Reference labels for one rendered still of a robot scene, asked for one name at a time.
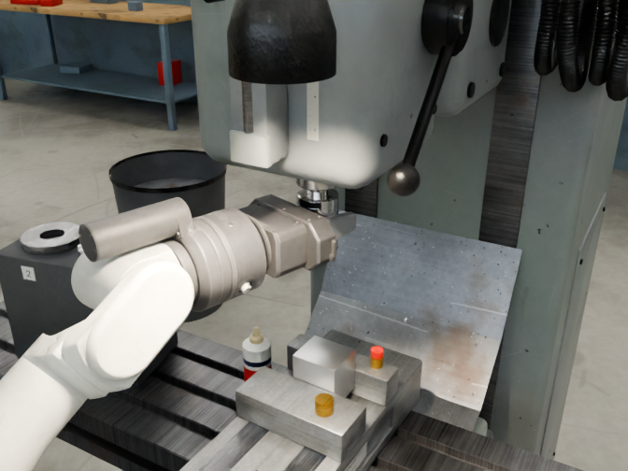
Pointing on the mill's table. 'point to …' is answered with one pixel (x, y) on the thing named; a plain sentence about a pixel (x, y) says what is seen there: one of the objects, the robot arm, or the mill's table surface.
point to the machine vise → (406, 398)
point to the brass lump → (323, 405)
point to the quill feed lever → (433, 17)
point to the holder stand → (48, 287)
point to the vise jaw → (300, 413)
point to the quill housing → (331, 93)
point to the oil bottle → (256, 353)
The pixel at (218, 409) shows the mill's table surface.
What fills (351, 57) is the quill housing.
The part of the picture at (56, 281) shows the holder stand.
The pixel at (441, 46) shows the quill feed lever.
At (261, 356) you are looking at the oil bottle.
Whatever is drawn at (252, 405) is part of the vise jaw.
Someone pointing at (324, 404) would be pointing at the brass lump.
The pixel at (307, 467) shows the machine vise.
